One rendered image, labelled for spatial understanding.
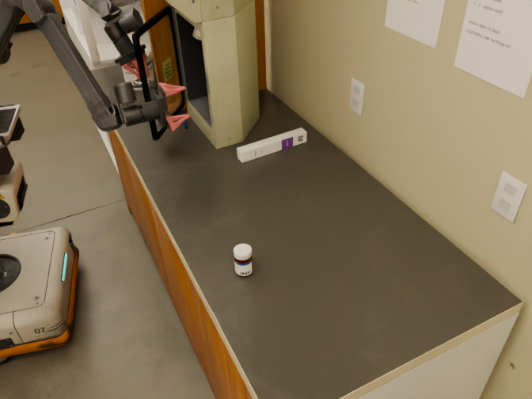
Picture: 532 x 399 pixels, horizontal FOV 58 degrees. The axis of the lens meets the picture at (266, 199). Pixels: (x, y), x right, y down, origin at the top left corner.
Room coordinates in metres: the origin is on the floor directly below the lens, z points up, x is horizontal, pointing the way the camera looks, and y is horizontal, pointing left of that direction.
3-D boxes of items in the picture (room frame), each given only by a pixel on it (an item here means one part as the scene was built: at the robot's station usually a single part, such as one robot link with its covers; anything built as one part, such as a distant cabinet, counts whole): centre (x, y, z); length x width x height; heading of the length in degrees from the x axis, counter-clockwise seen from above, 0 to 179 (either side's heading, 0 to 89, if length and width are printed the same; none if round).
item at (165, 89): (1.38, 0.28, 1.24); 0.09 x 0.07 x 0.07; 116
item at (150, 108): (1.35, 0.35, 1.20); 0.07 x 0.07 x 0.10; 26
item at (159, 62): (1.65, 0.36, 1.19); 0.30 x 0.01 x 0.40; 165
